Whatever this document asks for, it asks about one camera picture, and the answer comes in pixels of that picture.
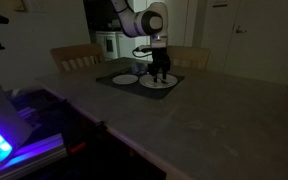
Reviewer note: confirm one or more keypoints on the red handled clamp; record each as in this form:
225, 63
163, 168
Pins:
84, 140

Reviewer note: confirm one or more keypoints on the robot base with blue lights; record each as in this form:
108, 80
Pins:
16, 160

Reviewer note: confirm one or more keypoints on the small white plate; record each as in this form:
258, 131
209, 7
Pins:
125, 79

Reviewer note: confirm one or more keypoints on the wooden chair near stove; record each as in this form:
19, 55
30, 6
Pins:
77, 56

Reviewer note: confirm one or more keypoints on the wooden chair near door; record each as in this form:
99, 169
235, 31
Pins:
189, 57

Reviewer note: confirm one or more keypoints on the black table mat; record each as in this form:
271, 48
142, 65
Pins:
137, 88

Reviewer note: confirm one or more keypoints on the large white plate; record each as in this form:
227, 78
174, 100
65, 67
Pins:
147, 81

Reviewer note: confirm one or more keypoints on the white stove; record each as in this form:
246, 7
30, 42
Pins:
108, 41

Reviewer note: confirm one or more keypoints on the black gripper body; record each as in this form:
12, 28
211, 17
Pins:
161, 61

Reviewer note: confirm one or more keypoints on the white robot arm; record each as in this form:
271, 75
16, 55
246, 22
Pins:
152, 22

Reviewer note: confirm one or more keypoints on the silver door handle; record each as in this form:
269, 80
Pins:
239, 30

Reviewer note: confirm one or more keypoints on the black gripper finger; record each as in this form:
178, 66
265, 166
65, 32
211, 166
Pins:
164, 73
155, 76

